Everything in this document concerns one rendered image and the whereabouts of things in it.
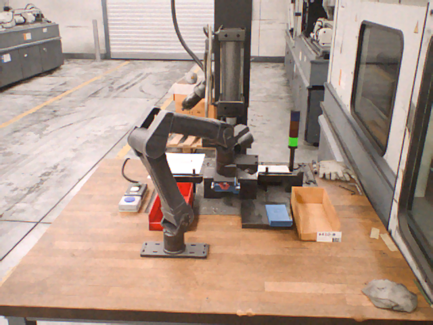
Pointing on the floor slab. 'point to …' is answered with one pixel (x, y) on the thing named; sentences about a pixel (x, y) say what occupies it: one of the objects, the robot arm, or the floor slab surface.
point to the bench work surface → (203, 267)
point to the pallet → (189, 146)
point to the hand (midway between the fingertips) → (224, 187)
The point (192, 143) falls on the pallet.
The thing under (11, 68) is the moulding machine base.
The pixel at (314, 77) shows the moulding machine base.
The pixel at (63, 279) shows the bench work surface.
